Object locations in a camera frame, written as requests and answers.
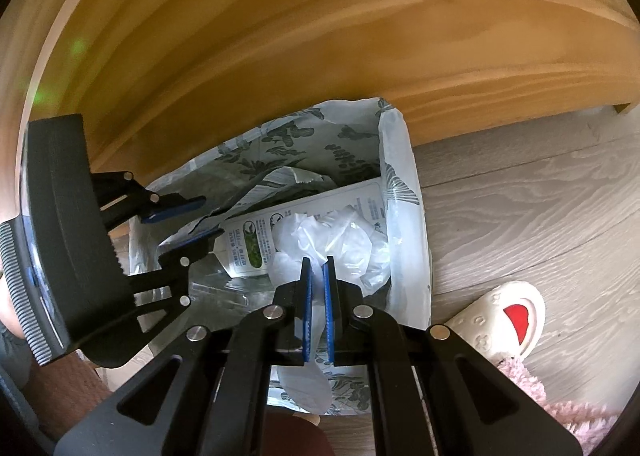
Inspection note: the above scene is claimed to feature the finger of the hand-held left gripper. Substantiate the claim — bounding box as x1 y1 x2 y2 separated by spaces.
124 228 227 333
90 170 208 233

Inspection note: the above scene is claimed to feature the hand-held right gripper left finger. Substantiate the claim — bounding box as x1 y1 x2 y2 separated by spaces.
52 257 315 456

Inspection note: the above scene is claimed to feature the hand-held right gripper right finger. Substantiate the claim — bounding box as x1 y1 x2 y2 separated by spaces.
322 256 583 456

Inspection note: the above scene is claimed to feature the clear plastic cup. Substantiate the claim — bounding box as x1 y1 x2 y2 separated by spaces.
187 256 278 311

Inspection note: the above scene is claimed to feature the white plastic bag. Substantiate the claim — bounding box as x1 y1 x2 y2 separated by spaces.
269 206 392 414

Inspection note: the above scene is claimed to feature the white milk carton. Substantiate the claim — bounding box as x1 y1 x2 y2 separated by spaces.
212 176 388 281

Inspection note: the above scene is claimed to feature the floral plastic-lined trash bin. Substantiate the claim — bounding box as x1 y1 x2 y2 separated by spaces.
127 96 433 417

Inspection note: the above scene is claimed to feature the white red slipper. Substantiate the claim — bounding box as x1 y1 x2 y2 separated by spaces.
445 281 546 367

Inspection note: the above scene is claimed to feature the person's right leg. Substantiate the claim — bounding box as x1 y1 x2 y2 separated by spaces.
495 356 621 456

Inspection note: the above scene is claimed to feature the wooden bed frame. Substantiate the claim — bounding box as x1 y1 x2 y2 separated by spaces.
0 0 640 217

